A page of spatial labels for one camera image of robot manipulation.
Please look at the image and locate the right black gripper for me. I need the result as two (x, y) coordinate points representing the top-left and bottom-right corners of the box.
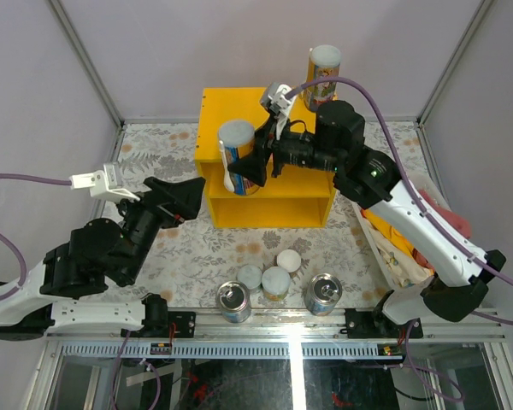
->
(227, 111), (343, 185)

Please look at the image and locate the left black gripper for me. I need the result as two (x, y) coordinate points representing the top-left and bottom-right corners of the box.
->
(115, 178), (209, 284)

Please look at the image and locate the tall can with plastic lid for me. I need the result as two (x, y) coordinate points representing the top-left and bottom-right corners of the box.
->
(304, 44), (342, 112)

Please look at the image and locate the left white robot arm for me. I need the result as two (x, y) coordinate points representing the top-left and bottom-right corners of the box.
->
(0, 170), (205, 341)

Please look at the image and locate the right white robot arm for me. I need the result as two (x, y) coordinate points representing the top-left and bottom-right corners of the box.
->
(228, 101), (506, 337)

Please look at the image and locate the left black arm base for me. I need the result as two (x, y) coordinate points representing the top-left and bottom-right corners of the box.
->
(139, 294), (197, 338)

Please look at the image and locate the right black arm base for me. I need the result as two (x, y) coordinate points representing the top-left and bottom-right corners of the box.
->
(340, 290), (423, 339)

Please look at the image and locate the yellow wooden shelf cabinet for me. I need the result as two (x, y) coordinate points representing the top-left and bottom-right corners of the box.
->
(194, 87), (335, 228)

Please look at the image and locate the lidded can grey lid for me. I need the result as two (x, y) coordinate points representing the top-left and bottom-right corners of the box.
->
(236, 265), (262, 294)

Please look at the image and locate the left silver pull-tab can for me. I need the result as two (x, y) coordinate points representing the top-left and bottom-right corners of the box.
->
(215, 281), (251, 323)

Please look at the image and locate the silver pull-tab can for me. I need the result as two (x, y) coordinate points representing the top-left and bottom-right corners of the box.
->
(304, 273), (343, 316)
(215, 281), (251, 323)

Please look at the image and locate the lidded can white lid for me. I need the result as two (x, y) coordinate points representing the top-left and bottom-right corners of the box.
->
(276, 249), (302, 278)

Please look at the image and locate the lidded can yellow label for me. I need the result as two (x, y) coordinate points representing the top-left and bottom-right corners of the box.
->
(262, 266), (291, 301)

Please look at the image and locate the right silver pull-tab can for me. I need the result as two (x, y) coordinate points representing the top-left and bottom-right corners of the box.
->
(304, 273), (343, 316)

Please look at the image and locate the yellow cloth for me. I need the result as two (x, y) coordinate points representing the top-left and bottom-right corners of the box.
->
(361, 210), (415, 256)

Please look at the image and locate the white plastic basket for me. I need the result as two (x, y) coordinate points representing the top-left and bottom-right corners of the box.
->
(351, 171), (451, 290)

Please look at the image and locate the patterned white cloth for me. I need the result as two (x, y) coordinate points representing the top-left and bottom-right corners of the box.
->
(370, 229), (434, 287)

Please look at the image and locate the pink cloth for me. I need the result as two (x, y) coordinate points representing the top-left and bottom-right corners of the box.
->
(418, 190), (471, 239)

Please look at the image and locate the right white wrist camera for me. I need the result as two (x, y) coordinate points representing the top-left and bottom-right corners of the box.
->
(260, 82), (296, 136)

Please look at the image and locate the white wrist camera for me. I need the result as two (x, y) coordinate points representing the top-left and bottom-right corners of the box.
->
(69, 162), (140, 204)
(260, 82), (296, 136)

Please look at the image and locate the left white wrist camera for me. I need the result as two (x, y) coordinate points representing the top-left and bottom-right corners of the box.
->
(69, 162), (140, 204)

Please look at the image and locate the aluminium front rail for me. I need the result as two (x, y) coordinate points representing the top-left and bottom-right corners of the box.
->
(44, 302), (505, 343)

